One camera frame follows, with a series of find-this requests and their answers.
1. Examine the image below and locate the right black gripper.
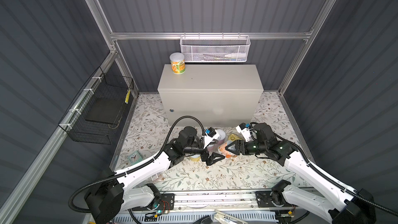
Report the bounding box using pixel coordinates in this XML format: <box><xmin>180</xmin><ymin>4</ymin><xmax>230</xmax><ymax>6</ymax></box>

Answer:
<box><xmin>225</xmin><ymin>139</ymin><xmax>266</xmax><ymax>155</ymax></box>

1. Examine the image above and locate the green orange label can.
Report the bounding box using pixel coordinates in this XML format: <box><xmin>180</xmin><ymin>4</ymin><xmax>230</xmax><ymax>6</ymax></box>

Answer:
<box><xmin>170</xmin><ymin>52</ymin><xmax>186</xmax><ymax>74</ymax></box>

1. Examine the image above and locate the yellow label can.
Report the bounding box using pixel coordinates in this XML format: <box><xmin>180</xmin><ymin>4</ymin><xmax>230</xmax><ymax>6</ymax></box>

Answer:
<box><xmin>190</xmin><ymin>154</ymin><xmax>201</xmax><ymax>162</ymax></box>

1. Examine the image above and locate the orange peach label can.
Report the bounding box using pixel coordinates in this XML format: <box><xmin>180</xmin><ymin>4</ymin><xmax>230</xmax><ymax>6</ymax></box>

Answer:
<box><xmin>218</xmin><ymin>142</ymin><xmax>237</xmax><ymax>159</ymax></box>

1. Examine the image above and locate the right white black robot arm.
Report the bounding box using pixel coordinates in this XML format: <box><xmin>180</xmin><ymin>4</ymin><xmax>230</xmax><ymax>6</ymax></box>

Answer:
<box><xmin>226</xmin><ymin>123</ymin><xmax>376</xmax><ymax>224</ymax></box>

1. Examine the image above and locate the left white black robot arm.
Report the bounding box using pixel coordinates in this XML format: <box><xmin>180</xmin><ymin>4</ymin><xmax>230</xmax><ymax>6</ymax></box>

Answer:
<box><xmin>85</xmin><ymin>127</ymin><xmax>224</xmax><ymax>224</ymax></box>

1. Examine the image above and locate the gold flat sardine tin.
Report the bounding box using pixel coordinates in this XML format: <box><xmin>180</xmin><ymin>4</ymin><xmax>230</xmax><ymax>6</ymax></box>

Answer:
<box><xmin>228</xmin><ymin>133</ymin><xmax>242</xmax><ymax>142</ymax></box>

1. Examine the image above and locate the pink label can front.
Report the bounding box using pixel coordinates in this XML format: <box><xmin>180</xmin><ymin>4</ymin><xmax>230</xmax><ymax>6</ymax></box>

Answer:
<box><xmin>207</xmin><ymin>142</ymin><xmax>219</xmax><ymax>152</ymax></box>

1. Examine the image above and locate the pink label can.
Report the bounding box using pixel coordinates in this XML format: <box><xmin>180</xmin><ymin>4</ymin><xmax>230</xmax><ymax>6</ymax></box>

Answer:
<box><xmin>216</xmin><ymin>129</ymin><xmax>226</xmax><ymax>143</ymax></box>
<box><xmin>207</xmin><ymin>142</ymin><xmax>219</xmax><ymax>152</ymax></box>

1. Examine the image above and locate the pink label can back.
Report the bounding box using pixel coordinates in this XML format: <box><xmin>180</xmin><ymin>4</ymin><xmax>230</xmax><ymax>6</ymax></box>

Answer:
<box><xmin>216</xmin><ymin>129</ymin><xmax>226</xmax><ymax>143</ymax></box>

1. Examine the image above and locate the grey metal cabinet box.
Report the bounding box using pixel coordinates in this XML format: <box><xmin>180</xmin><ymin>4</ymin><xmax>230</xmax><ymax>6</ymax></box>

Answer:
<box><xmin>158</xmin><ymin>64</ymin><xmax>264</xmax><ymax>127</ymax></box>

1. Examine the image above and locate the small clear plastic box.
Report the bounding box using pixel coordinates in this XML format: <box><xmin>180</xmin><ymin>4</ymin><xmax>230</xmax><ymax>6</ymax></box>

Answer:
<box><xmin>151</xmin><ymin>174</ymin><xmax>159</xmax><ymax>181</ymax></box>

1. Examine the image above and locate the white tube in basket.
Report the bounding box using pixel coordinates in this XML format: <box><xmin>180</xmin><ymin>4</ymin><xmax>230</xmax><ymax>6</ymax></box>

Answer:
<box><xmin>224</xmin><ymin>52</ymin><xmax>247</xmax><ymax>60</ymax></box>

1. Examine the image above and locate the yellow tag on basket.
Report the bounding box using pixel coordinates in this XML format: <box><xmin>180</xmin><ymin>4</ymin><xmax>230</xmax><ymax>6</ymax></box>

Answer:
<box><xmin>124</xmin><ymin>89</ymin><xmax>131</xmax><ymax>104</ymax></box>

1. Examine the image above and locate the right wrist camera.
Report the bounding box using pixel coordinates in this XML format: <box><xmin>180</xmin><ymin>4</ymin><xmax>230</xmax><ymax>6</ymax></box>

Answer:
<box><xmin>236</xmin><ymin>123</ymin><xmax>254</xmax><ymax>142</ymax></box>

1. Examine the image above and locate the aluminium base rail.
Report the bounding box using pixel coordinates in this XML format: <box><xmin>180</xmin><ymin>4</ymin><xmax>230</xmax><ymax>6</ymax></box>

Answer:
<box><xmin>90</xmin><ymin>189</ymin><xmax>340</xmax><ymax>214</ymax></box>

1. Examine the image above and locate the white wire mesh basket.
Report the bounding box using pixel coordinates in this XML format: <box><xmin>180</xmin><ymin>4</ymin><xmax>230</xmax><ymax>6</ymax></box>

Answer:
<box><xmin>179</xmin><ymin>35</ymin><xmax>251</xmax><ymax>63</ymax></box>

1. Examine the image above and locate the black wire wall basket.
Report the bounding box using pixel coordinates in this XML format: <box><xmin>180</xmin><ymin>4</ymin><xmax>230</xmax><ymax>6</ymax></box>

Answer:
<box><xmin>59</xmin><ymin>69</ymin><xmax>134</xmax><ymax>145</ymax></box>

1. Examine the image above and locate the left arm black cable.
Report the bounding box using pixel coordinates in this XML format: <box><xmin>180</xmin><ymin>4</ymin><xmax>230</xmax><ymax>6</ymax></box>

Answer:
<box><xmin>68</xmin><ymin>116</ymin><xmax>206</xmax><ymax>214</ymax></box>

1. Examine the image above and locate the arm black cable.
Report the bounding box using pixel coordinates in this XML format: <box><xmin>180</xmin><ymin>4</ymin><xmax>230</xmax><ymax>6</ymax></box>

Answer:
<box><xmin>68</xmin><ymin>116</ymin><xmax>206</xmax><ymax>214</ymax></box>
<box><xmin>250</xmin><ymin>122</ymin><xmax>398</xmax><ymax>218</ymax></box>

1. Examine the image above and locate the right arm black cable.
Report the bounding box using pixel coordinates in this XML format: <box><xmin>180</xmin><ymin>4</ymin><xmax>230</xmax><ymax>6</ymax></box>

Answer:
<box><xmin>250</xmin><ymin>122</ymin><xmax>398</xmax><ymax>218</ymax></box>

